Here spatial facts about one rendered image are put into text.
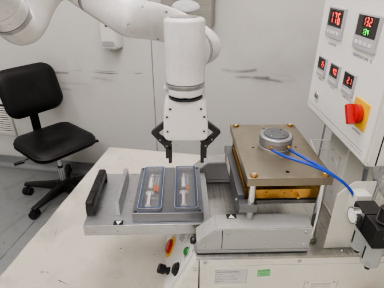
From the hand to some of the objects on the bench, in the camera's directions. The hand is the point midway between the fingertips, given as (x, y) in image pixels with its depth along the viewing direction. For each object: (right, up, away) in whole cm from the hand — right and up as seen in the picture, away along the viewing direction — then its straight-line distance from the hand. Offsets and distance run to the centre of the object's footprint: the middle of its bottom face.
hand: (186, 155), depth 78 cm
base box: (+21, -31, +15) cm, 40 cm away
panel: (-7, -30, +15) cm, 34 cm away
